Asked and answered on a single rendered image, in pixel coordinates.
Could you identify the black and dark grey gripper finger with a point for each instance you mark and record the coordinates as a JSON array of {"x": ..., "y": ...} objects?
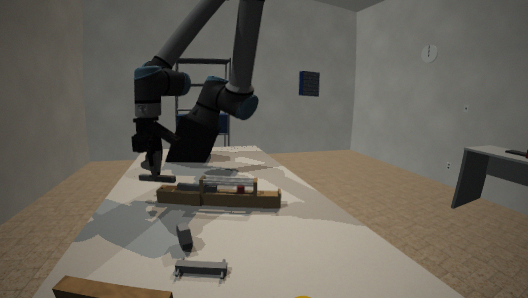
[
  {"x": 151, "y": 163},
  {"x": 158, "y": 155}
]

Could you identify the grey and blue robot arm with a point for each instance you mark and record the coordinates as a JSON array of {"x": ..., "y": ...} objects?
[{"x": 237, "y": 98}]

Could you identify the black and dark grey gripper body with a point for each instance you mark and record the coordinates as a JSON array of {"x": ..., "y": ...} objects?
[{"x": 143, "y": 137}]

